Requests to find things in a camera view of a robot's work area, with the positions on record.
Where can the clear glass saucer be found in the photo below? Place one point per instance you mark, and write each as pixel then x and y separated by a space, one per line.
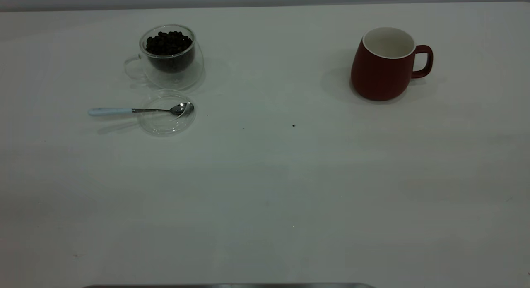
pixel 163 124

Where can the red ceramic mug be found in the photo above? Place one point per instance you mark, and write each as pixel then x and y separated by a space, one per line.
pixel 381 77

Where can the dark coffee beans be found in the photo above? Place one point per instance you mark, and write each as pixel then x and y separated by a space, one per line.
pixel 167 44

